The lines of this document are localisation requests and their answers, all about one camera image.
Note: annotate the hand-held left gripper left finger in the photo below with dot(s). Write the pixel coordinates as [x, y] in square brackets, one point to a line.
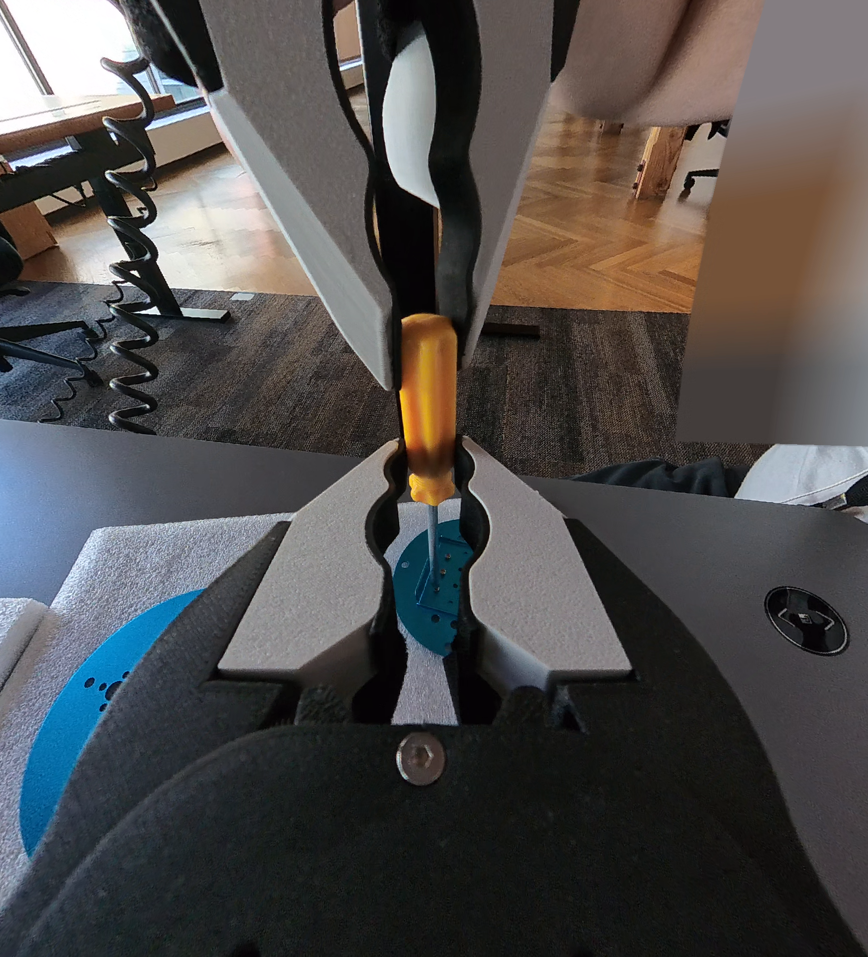
[306, 598]

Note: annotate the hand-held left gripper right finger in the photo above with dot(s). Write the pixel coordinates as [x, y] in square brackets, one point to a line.
[546, 598]

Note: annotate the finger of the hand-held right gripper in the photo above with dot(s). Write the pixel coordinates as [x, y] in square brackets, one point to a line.
[292, 112]
[516, 112]

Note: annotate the blue metal bracket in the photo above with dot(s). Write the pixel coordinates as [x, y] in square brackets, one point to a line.
[452, 561]

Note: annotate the blue perforated mounting disc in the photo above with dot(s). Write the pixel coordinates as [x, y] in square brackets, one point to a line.
[419, 628]

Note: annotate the person's right forearm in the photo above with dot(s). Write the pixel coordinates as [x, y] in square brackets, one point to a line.
[628, 75]

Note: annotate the black round desk grommet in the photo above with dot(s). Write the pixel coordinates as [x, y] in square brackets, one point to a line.
[808, 620]

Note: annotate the window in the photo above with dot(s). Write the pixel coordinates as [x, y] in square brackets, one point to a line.
[67, 45]

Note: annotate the white foam sheet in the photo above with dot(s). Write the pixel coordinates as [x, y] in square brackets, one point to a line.
[179, 553]

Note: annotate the dark pants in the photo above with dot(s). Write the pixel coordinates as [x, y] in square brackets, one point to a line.
[665, 478]

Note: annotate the small brown cardboard box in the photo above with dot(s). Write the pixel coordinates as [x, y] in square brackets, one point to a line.
[26, 228]

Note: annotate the blue disc with rectangular cutout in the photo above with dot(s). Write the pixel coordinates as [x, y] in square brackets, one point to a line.
[67, 748]

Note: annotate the wooden post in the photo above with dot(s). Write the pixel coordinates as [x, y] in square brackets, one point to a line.
[658, 161]

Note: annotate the black desk leg frame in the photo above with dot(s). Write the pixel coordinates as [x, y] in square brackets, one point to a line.
[407, 254]

